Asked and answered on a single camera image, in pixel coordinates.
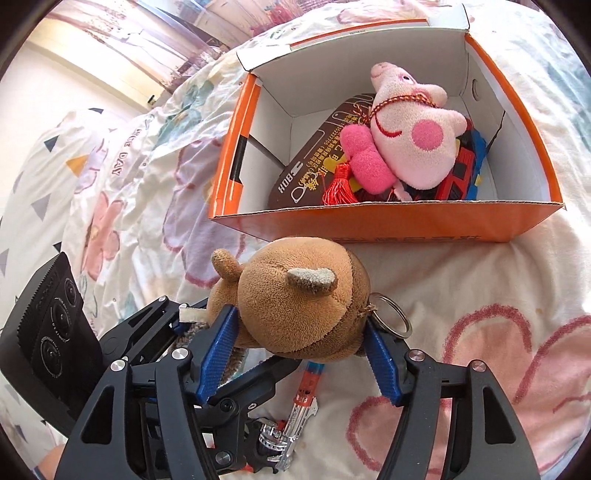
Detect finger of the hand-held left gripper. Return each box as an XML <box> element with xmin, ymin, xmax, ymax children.
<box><xmin>202</xmin><ymin>357</ymin><xmax>304</xmax><ymax>472</ymax></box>
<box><xmin>99</xmin><ymin>298</ymin><xmax>211</xmax><ymax>368</ymax></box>

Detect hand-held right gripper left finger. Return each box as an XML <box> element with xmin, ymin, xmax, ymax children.
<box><xmin>58</xmin><ymin>305</ymin><xmax>241</xmax><ymax>480</ymax></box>

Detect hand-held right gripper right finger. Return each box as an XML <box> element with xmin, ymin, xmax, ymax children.
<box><xmin>365</xmin><ymin>318</ymin><xmax>539</xmax><ymax>480</ymax></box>

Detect grey hedgehog plush toy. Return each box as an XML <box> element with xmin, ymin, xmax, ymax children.
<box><xmin>173</xmin><ymin>307</ymin><xmax>250</xmax><ymax>384</ymax></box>

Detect brown plush toy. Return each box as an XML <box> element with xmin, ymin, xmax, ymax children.
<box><xmin>206</xmin><ymin>236</ymin><xmax>411</xmax><ymax>363</ymax></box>

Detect orange cardboard box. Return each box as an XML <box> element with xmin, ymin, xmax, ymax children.
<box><xmin>208</xmin><ymin>4</ymin><xmax>565</xmax><ymax>244</ymax></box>

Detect red tassel charm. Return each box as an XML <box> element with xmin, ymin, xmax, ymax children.
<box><xmin>322</xmin><ymin>164</ymin><xmax>358</xmax><ymax>206</ymax></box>

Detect brown glasses case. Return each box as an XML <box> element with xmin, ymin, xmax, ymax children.
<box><xmin>267</xmin><ymin>92</ymin><xmax>377</xmax><ymax>208</ymax></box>

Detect blue red toy car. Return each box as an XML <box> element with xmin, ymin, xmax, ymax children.
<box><xmin>358</xmin><ymin>117</ymin><xmax>490</xmax><ymax>202</ymax></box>

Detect pink pig plush toy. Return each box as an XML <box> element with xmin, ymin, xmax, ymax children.
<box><xmin>344</xmin><ymin>62</ymin><xmax>468</xmax><ymax>195</ymax></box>

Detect silver toy gun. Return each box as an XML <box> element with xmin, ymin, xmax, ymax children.
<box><xmin>247</xmin><ymin>360</ymin><xmax>324</xmax><ymax>474</ymax></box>

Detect floral printed blanket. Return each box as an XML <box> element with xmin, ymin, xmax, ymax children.
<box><xmin>60</xmin><ymin>0</ymin><xmax>591</xmax><ymax>480</ymax></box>

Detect white triangle print pillow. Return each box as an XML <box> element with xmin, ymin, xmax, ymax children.
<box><xmin>0</xmin><ymin>108</ymin><xmax>134</xmax><ymax>370</ymax></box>

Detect sheer purple curtain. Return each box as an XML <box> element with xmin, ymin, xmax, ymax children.
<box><xmin>46</xmin><ymin>0</ymin><xmax>301</xmax><ymax>88</ymax></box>

